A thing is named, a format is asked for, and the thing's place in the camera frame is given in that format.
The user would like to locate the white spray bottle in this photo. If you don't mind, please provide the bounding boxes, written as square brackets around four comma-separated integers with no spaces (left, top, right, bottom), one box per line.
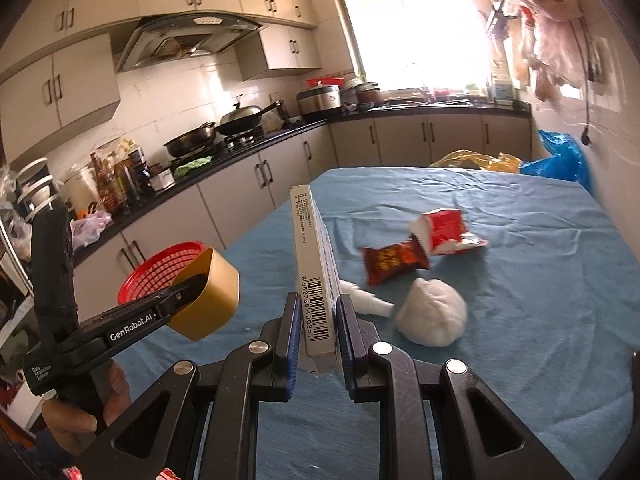
[340,280,394,318]

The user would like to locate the yellow round container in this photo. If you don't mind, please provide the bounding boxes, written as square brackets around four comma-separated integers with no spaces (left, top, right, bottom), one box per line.
[168,248,240,341]

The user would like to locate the white paper ball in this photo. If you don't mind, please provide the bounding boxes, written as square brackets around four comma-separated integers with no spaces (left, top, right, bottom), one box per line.
[395,278,468,348]

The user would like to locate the thin white medicine box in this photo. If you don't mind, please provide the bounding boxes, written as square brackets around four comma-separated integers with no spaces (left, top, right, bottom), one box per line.
[290,184,341,374]

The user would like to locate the dark red snack packet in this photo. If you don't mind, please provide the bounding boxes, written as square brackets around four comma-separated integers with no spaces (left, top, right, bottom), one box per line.
[361,236,430,286]

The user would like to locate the red mesh waste basket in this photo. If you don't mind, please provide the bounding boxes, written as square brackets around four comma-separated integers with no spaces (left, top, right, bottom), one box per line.
[117,240,205,304]

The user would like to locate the red white wrapper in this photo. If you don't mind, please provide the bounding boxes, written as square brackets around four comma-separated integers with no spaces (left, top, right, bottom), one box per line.
[409,208,488,257]

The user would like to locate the left hand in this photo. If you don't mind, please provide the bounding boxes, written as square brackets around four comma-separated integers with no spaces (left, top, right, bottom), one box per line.
[42,362,131,456]

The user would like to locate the white plastic bag on counter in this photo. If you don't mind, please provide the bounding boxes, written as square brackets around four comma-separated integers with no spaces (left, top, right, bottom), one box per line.
[70,210,113,250]

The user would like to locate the blue tablecloth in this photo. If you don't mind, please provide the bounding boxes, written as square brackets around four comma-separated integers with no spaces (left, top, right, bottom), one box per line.
[116,168,639,479]

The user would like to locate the black countertop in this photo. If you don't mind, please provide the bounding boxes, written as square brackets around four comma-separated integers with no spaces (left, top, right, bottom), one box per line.
[74,102,532,266]

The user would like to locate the green cloth on counter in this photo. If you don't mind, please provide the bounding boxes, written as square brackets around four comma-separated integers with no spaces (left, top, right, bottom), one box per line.
[174,156,212,180]

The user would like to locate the black frying pan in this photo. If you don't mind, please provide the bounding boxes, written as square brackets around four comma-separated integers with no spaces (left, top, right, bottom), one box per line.
[164,122,216,158]

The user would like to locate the yellow plastic bag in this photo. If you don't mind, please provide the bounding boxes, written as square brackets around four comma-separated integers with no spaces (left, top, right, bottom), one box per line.
[431,150,522,174]

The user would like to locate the black wok with lid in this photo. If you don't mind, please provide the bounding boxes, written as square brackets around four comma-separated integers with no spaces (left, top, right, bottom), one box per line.
[216,94,283,136]

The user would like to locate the silver rice cooker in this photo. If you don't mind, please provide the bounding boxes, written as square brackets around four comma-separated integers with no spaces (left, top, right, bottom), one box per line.
[296,84,342,116]

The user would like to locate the blue plastic bag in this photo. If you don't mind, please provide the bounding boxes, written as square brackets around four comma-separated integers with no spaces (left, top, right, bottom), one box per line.
[520,129,593,194]

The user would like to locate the range hood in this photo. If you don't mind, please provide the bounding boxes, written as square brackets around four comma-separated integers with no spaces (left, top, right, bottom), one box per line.
[116,11,262,72]

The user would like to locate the window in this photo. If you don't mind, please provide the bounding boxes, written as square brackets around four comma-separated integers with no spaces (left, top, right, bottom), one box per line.
[337,0,491,91]

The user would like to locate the hanging bags on wall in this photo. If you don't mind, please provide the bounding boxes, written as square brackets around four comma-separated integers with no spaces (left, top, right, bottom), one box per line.
[518,0,599,102]

